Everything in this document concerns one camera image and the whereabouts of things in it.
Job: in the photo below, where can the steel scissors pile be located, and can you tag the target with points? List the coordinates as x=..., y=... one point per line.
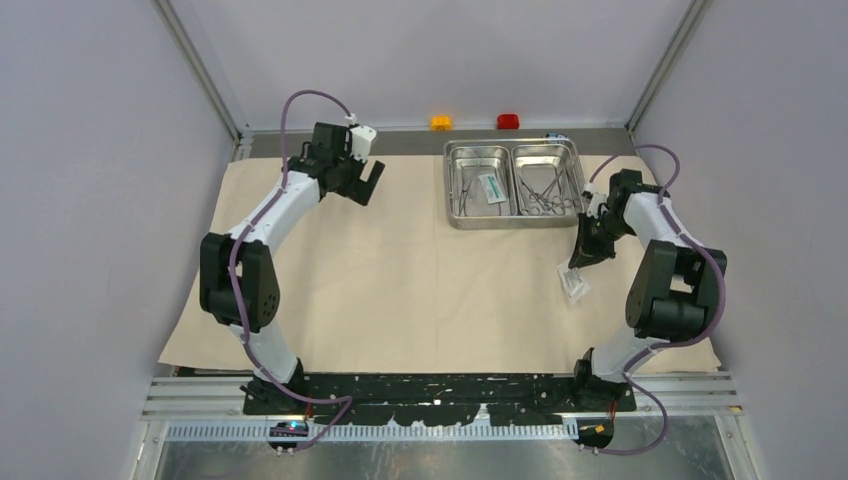
x=543, y=191

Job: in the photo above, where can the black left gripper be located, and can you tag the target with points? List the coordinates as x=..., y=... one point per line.
x=359, y=190

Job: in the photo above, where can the green white sterile packet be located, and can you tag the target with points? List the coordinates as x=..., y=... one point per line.
x=492, y=189

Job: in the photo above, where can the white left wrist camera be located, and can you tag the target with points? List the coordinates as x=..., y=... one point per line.
x=363, y=138

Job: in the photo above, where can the cream cloth wrap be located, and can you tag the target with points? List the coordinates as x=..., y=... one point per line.
x=392, y=287

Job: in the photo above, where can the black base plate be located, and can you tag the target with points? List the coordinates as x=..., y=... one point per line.
x=433, y=399

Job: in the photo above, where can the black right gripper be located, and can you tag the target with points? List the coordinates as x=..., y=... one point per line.
x=587, y=252

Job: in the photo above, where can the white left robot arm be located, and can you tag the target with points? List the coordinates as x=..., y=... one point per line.
x=238, y=284

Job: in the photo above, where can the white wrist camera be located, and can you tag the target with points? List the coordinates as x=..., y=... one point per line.
x=594, y=202
x=363, y=138

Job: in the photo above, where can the steel forceps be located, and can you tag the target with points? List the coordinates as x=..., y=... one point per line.
x=468, y=174

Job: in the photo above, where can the red block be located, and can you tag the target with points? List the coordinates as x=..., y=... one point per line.
x=508, y=121

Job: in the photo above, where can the steel mesh instrument tray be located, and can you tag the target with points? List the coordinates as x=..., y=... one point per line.
x=504, y=158

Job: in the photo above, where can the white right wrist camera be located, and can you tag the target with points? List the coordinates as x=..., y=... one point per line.
x=594, y=202

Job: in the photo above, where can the yellow block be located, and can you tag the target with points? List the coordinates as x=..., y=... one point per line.
x=441, y=123

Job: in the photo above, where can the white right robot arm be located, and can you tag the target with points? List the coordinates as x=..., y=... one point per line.
x=675, y=297

